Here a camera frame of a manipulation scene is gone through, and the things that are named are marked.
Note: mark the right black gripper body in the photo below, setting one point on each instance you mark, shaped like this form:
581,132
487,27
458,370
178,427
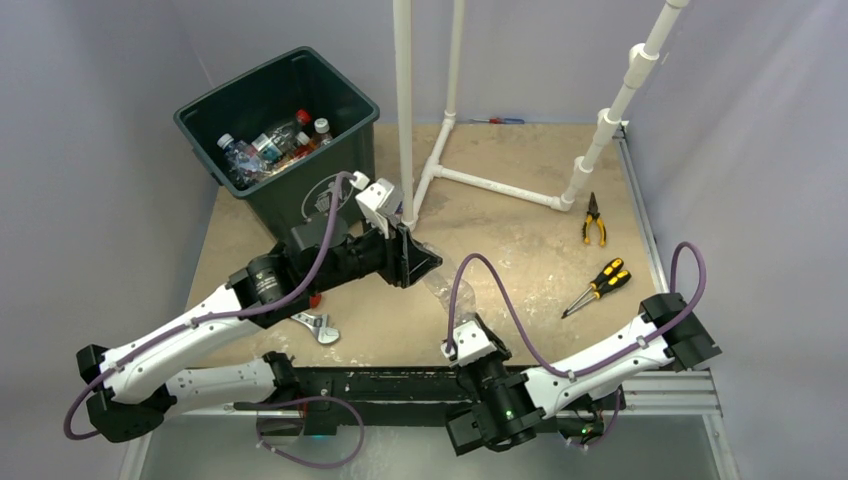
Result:
482,380

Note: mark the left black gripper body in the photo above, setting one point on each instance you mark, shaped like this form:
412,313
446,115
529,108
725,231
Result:
365,254

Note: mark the yellow red tea bottle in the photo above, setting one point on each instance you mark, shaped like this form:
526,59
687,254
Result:
293,148

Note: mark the red label water bottle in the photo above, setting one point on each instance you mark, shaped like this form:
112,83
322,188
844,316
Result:
265,142

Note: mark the clear bottle white cap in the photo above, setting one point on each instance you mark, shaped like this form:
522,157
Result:
246,167

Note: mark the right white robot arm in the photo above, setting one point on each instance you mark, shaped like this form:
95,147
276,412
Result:
506,408

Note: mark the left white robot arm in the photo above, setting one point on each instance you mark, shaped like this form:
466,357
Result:
133,389

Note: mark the dark green trash bin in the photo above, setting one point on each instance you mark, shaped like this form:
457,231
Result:
247,105

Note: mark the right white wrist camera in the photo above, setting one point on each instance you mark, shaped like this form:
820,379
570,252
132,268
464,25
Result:
472,341

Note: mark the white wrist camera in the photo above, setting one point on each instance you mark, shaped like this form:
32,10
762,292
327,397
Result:
472,341
379,202

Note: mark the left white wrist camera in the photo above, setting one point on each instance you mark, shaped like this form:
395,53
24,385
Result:
379,202

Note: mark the red handle adjustable wrench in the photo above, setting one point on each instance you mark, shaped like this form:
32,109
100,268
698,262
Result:
319,326

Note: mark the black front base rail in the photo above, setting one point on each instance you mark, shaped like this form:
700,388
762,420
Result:
382,396

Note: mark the yellow handle pliers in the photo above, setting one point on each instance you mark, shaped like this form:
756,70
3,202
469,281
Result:
593,217

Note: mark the white PVC pipe frame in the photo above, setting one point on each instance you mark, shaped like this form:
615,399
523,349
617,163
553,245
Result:
642,59

